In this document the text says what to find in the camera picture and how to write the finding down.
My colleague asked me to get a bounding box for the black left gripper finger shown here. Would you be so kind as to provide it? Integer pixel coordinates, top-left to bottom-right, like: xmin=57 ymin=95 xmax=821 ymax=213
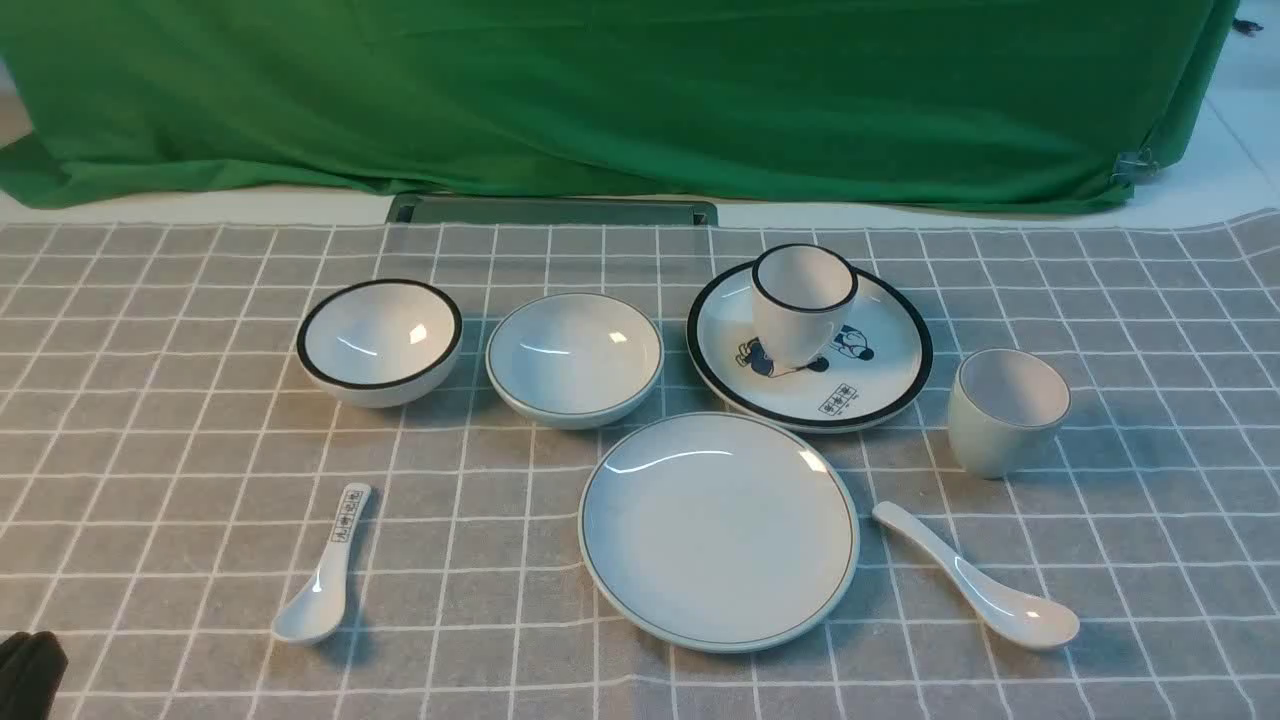
xmin=1 ymin=632 xmax=68 ymax=719

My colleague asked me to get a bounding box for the pale green rimmed bowl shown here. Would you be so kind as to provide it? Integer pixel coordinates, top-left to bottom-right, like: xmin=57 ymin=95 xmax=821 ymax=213
xmin=484 ymin=292 xmax=666 ymax=430

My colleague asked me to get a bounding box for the plain white ceramic spoon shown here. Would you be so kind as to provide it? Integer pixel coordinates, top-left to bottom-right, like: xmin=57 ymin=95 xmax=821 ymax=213
xmin=872 ymin=501 xmax=1082 ymax=651

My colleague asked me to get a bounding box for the pale green cup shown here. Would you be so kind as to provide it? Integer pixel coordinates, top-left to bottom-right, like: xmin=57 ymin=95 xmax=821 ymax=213
xmin=947 ymin=348 xmax=1071 ymax=479

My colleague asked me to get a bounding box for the white spoon with characters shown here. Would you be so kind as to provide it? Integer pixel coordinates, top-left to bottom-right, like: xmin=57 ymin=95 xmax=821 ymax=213
xmin=271 ymin=482 xmax=372 ymax=646

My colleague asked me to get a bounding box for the black rimmed white bowl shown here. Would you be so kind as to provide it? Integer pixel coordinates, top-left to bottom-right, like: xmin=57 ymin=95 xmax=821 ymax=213
xmin=294 ymin=278 xmax=465 ymax=409

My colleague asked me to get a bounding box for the pale green rimmed plate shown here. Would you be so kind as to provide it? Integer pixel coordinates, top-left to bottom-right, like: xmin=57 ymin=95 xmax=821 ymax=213
xmin=577 ymin=413 xmax=861 ymax=653

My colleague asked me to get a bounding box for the black rimmed white cup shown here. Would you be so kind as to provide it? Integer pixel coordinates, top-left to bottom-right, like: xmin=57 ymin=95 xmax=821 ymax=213
xmin=750 ymin=243 xmax=859 ymax=370

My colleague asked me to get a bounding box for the black rimmed illustrated plate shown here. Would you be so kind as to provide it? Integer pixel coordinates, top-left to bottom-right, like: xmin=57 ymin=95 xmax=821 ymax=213
xmin=686 ymin=263 xmax=934 ymax=434

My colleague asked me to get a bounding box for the green backdrop cloth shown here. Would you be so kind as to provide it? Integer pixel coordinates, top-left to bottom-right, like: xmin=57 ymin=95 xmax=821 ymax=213
xmin=3 ymin=1 xmax=1238 ymax=214

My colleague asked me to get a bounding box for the metal binder clip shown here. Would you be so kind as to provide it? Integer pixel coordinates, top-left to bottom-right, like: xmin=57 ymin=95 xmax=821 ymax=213
xmin=1111 ymin=147 xmax=1164 ymax=186

